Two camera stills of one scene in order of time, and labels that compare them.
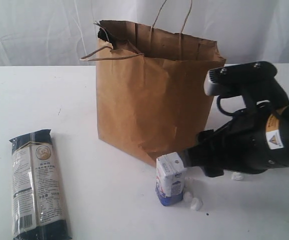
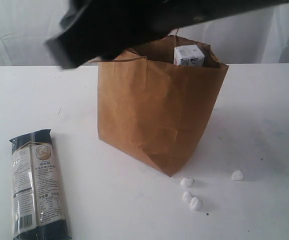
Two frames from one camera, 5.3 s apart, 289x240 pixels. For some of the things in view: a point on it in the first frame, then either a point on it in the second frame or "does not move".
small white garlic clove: x=187 y=196 does not move
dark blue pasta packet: x=38 y=206 does not move
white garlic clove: x=196 y=204 does not move
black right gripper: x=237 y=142 -> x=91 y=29
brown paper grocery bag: x=154 y=85 does not move
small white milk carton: x=170 y=178 -> x=189 y=55
